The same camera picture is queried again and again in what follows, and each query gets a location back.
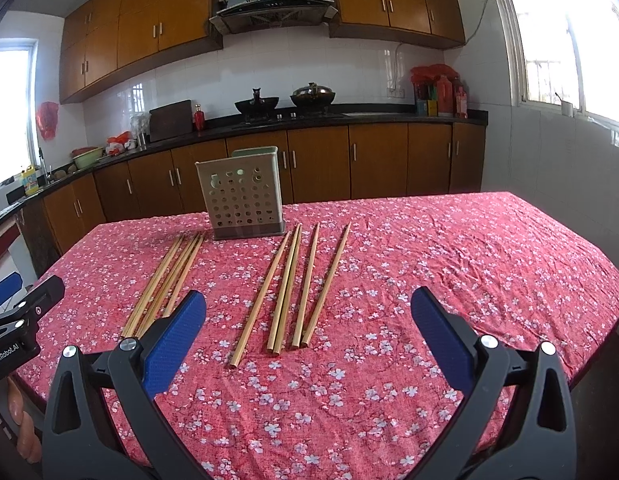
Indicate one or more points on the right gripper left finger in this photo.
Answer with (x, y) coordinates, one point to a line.
(80, 438)

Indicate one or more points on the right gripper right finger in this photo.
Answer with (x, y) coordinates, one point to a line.
(516, 418)

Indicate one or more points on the bamboo chopstick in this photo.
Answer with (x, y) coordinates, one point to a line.
(313, 320)
(293, 261)
(142, 303)
(282, 291)
(163, 291)
(298, 330)
(170, 306)
(257, 305)

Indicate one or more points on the person's left hand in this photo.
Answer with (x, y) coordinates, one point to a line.
(28, 444)

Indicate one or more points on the yellow dish soap bottle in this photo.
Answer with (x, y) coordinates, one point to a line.
(29, 181)

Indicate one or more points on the green bowl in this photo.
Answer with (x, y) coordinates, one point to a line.
(86, 157)

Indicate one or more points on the red floral tablecloth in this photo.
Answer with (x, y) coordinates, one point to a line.
(365, 399)

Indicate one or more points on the red snack package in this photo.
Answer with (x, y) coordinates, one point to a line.
(116, 145)

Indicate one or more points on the beige perforated utensil holder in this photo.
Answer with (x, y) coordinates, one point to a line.
(242, 194)

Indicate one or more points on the dark cutting board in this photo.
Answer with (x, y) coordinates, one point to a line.
(169, 121)

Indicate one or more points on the lower wooden cabinets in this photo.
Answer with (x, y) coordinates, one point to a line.
(315, 165)

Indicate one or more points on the wooden cabinets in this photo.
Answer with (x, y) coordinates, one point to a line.
(315, 165)
(105, 42)

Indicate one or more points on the red bottle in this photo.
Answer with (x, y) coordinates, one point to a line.
(199, 118)

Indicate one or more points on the white cup on windowsill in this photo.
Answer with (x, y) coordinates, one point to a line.
(567, 109)

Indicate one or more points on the black wok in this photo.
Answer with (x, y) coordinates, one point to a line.
(257, 106)

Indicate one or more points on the red bag with bottles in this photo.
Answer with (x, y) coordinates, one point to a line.
(439, 92)

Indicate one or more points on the upper wooden cabinets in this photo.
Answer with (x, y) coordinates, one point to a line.
(105, 42)

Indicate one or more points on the black lidded pot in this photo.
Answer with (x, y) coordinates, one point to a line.
(313, 98)

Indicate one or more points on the steel range hood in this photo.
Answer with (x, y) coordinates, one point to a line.
(272, 5)

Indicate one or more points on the red plastic bag on wall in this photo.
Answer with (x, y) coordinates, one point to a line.
(47, 120)

